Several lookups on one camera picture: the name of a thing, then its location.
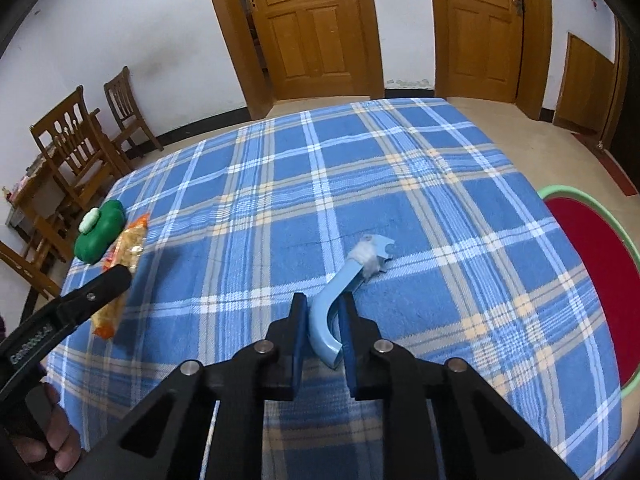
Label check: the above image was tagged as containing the wooden door with metal handle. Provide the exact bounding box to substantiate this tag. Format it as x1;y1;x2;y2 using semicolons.
426;0;553;121

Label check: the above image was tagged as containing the wooden wall panel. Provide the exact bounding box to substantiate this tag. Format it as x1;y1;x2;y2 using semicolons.
552;32;616;136

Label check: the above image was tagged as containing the light blue plastic handle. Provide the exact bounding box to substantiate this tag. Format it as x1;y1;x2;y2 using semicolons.
309;234;396;370

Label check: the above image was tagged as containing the green basin with red inside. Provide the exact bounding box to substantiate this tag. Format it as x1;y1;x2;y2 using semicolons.
537;185;640;401

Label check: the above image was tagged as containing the black door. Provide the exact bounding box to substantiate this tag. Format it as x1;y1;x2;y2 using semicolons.
600;15;640;181

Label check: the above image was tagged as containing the snack packet with orange ends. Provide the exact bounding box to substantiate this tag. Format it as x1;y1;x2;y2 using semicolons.
90;213;151;342

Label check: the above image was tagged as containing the large wooden chair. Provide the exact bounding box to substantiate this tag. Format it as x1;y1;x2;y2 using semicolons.
30;85;133;206

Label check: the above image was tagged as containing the red doormat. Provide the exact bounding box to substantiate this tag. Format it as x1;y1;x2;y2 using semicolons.
572;131;640;198

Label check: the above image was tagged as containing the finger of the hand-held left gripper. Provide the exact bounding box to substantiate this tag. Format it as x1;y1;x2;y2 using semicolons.
52;264;132;332

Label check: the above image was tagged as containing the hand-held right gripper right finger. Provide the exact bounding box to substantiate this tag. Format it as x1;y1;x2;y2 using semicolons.
336;294;576;480

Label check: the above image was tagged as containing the wooden door without handle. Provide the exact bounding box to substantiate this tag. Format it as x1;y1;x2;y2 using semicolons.
200;0;385;121

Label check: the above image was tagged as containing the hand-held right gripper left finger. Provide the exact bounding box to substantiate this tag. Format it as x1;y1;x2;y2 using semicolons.
75;291;309;480

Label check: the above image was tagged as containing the person's left hand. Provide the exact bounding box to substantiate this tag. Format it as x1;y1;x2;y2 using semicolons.
12;382;82;476

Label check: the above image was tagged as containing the blue plaid tablecloth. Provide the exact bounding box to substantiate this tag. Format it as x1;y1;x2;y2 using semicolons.
42;97;626;480

